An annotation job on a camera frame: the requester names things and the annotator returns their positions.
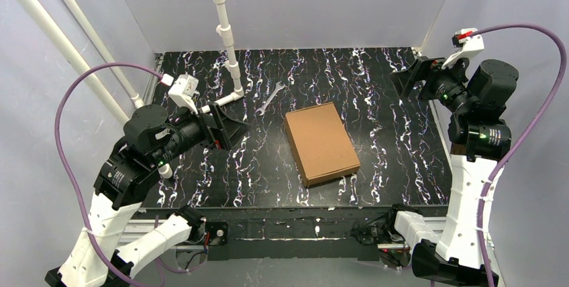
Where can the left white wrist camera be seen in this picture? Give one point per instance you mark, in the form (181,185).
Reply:
(181,90)

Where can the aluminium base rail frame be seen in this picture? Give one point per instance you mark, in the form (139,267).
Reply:
(255,191)

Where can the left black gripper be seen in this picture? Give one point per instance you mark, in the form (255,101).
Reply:
(213,126)

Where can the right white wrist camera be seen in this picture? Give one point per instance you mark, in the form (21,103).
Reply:
(467,46)

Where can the brown cardboard box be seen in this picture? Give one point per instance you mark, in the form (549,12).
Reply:
(321,146)

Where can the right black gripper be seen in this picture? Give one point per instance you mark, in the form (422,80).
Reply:
(424,79)

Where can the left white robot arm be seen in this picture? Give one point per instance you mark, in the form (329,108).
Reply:
(137,162)

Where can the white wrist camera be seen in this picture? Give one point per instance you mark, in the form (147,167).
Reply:
(467,46)
(181,90)

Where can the silver wrench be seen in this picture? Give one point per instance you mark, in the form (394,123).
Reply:
(278,87)

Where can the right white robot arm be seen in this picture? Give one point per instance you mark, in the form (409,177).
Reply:
(480,138)

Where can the white pvc pipe frame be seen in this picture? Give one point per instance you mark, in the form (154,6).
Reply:
(43,49)

